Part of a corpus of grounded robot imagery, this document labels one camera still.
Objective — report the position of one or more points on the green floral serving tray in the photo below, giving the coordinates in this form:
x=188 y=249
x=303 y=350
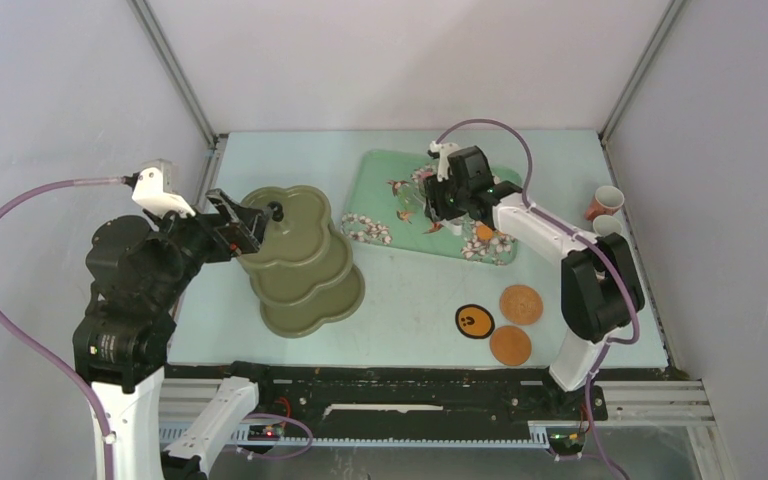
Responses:
x=385 y=208

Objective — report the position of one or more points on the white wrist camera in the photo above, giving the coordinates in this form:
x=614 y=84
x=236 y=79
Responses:
x=441 y=152
x=152 y=190

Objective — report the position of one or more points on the far orange cup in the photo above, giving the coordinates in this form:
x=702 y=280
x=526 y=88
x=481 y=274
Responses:
x=606 y=200

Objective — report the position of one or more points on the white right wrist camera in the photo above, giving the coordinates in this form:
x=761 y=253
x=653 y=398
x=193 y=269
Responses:
x=441 y=152

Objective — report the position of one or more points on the yellow smiley face coaster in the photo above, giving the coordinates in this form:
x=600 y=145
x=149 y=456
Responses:
x=474 y=321

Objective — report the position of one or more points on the orange toy cookie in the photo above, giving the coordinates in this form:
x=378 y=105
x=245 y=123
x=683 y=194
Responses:
x=484 y=233

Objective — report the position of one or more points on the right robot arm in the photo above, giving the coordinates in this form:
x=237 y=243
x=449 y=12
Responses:
x=600 y=291

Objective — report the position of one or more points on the far round cork coaster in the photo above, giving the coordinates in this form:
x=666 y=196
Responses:
x=521 y=305

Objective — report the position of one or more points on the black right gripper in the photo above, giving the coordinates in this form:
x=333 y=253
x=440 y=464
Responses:
x=433 y=190

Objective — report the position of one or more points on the metal serving tongs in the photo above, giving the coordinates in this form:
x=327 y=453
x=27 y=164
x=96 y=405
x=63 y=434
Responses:
x=453 y=226

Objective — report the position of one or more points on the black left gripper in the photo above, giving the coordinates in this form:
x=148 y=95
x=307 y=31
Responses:
x=235 y=229

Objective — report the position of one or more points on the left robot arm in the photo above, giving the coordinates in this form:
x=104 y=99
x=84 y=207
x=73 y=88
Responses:
x=140 y=266

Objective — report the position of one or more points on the near round cork coaster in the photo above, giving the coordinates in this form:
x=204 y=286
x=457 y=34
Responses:
x=511 y=346

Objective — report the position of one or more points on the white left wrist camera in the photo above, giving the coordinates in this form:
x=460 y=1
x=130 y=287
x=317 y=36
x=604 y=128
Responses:
x=152 y=190

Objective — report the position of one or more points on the green three-tier serving stand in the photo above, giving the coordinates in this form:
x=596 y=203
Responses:
x=304 y=274

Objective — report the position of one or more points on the round cork coaster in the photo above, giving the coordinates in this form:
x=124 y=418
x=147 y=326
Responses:
x=521 y=305
x=511 y=346

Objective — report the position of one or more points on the middle white cup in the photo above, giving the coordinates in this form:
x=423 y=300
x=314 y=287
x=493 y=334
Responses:
x=606 y=225

